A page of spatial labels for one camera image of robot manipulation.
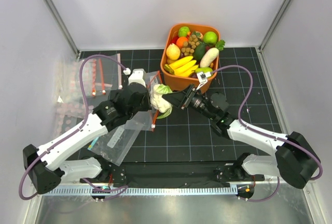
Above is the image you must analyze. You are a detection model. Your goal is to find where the brown longan bunch toy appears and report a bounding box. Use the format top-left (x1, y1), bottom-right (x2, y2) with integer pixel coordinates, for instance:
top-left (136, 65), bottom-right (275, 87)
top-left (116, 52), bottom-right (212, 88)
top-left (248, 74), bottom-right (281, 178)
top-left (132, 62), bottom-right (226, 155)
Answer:
top-left (181, 34), bottom-right (200, 58)

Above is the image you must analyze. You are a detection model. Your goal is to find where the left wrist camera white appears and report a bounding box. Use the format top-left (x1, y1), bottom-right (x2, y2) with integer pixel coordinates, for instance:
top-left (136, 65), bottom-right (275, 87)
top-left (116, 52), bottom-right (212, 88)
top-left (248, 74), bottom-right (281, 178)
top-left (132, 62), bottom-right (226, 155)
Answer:
top-left (128, 68), bottom-right (146, 87)

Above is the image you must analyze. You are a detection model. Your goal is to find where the black grid mat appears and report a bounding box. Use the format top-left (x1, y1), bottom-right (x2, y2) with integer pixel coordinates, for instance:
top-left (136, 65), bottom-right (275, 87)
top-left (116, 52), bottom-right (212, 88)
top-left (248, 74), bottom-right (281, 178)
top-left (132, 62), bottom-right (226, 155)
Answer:
top-left (49, 47), bottom-right (296, 163)

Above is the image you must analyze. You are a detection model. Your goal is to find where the blue zipper clear bag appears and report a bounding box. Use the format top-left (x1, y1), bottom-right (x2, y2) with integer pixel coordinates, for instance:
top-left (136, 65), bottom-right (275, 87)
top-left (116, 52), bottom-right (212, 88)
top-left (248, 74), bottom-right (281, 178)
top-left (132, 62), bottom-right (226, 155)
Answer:
top-left (88, 126), bottom-right (140, 166)

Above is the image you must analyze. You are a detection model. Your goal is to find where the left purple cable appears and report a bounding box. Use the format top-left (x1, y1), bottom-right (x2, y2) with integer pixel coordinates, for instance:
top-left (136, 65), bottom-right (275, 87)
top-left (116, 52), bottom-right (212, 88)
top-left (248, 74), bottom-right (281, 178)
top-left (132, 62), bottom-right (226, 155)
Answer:
top-left (18, 54), bottom-right (130, 201)

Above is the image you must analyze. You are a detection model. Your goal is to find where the dark green avocado toy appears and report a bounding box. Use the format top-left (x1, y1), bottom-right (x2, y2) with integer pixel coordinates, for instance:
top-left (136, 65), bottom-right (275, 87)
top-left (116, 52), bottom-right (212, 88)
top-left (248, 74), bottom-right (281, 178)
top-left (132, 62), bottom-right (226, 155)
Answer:
top-left (193, 43), bottom-right (206, 61)

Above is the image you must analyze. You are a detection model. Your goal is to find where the yellow banana bunch toy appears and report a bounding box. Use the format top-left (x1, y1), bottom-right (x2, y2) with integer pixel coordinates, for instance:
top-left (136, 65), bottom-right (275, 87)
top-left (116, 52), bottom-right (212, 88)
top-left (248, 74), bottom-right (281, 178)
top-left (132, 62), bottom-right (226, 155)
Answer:
top-left (163, 56), bottom-right (199, 77)

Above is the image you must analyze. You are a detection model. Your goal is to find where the green pear toy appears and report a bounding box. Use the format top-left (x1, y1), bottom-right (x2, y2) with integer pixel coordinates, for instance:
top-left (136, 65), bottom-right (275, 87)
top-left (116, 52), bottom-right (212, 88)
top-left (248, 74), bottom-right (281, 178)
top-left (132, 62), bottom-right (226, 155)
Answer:
top-left (195, 67), bottom-right (213, 76)

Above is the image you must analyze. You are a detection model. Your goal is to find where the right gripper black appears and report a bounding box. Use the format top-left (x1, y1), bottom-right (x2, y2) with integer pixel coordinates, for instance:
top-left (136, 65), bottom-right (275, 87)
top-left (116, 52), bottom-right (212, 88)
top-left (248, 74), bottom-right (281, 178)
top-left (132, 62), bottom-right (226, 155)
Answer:
top-left (162, 83), bottom-right (216, 121)

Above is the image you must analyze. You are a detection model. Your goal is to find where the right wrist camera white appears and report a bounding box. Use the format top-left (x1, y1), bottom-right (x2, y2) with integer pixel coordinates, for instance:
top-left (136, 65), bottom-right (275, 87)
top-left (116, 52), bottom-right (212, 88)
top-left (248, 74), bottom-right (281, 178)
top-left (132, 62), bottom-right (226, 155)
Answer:
top-left (196, 72), bottom-right (211, 90)

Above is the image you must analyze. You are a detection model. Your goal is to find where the orange fruit toy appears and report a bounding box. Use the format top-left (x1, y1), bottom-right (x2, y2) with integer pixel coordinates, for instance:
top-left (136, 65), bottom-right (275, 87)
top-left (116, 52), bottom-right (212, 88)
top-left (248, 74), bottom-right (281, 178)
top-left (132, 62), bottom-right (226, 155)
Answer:
top-left (175, 37), bottom-right (188, 48)

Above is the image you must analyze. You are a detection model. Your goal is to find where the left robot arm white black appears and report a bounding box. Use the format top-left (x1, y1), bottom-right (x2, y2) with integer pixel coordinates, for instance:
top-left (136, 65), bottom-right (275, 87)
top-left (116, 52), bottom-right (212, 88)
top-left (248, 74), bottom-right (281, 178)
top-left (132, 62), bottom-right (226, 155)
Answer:
top-left (19, 82), bottom-right (151, 195)

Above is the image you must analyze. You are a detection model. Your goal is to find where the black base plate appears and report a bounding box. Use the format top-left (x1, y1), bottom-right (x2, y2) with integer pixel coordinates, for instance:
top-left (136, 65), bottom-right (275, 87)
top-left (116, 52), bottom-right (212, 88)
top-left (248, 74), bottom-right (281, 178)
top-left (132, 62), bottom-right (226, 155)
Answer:
top-left (85, 161), bottom-right (264, 188)

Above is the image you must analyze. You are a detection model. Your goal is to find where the grey slotted cable duct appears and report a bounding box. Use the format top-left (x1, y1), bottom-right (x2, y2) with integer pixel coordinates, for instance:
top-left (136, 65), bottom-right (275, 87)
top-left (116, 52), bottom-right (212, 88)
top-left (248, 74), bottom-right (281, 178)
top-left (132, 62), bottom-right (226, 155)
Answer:
top-left (44, 185), bottom-right (238, 196)

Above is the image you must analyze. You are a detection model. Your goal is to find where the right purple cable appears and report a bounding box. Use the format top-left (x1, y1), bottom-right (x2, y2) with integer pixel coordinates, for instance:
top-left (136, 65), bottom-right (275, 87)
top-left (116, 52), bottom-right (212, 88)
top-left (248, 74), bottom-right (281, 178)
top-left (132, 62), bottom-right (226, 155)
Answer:
top-left (207, 64), bottom-right (324, 203)

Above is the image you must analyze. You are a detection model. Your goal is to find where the purple cable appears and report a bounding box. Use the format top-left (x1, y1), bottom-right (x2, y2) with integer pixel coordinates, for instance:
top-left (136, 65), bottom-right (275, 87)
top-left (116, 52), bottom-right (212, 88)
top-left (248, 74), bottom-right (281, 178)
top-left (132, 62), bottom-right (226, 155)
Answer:
top-left (207, 64), bottom-right (324, 203)
top-left (18, 54), bottom-right (130, 201)

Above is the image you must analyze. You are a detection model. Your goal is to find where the orange zipper clear bag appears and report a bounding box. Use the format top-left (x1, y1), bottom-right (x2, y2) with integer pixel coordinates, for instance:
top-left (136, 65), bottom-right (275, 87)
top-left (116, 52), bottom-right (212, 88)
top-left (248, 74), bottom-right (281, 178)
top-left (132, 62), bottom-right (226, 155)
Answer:
top-left (124, 71), bottom-right (162, 131)

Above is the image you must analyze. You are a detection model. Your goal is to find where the red zipper clear bag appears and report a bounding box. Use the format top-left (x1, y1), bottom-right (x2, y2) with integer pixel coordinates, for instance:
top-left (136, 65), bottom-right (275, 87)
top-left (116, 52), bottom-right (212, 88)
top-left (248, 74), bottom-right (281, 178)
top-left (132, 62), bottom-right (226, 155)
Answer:
top-left (92, 59), bottom-right (106, 96)

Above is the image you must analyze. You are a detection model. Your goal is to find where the white radish toy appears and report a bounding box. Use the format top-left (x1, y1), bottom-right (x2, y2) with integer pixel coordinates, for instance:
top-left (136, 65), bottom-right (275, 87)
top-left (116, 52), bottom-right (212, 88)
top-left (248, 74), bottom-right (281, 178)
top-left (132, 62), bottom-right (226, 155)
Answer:
top-left (200, 48), bottom-right (219, 67)

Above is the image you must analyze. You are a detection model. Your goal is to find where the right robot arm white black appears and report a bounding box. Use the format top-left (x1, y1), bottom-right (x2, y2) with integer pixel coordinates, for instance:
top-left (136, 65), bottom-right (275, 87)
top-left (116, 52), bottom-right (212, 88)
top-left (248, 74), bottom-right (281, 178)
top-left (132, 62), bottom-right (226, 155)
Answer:
top-left (162, 85), bottom-right (322, 189)

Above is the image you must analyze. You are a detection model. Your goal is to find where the green apple toy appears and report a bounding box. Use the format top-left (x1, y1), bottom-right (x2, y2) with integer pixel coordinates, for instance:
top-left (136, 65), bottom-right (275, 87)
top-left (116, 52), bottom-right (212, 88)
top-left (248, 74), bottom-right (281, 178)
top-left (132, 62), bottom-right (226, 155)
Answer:
top-left (203, 31), bottom-right (218, 46)

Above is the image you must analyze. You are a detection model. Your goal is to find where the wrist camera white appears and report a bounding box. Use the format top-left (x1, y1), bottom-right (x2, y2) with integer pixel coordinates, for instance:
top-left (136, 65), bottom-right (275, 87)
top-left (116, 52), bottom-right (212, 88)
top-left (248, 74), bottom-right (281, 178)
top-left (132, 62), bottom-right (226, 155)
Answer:
top-left (128, 68), bottom-right (146, 87)
top-left (196, 72), bottom-right (211, 90)

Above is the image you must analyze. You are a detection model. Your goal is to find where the yellow lemon toy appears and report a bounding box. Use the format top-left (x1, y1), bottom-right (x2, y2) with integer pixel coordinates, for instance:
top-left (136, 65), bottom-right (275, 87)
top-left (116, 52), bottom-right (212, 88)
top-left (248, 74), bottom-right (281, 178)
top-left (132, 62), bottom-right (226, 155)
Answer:
top-left (166, 44), bottom-right (181, 61)

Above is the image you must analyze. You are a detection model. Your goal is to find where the white cauliflower toy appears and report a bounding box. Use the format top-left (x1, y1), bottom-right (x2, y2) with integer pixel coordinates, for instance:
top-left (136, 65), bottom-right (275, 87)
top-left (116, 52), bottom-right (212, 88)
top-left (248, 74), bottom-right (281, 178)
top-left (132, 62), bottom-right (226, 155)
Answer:
top-left (150, 84), bottom-right (172, 119)

